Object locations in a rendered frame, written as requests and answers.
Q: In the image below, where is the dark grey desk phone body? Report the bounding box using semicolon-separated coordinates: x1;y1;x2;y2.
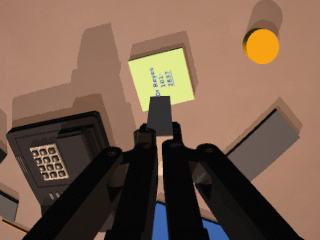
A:
6;110;110;215

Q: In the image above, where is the yellow sticky note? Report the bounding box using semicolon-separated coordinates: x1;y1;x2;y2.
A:
128;47;194;111

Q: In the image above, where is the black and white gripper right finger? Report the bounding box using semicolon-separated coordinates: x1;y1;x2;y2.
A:
159;96;305;240

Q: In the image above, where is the orange cylinder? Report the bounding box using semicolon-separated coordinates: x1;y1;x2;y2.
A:
243;28;279;64

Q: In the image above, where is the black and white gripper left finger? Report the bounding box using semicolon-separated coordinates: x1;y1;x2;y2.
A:
22;96;161;240

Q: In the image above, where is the dark grey rectangular slab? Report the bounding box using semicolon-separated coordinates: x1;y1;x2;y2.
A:
225;108;300;182

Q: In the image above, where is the dark grey rectangular block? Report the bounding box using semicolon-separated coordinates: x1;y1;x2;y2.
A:
0;148;7;164

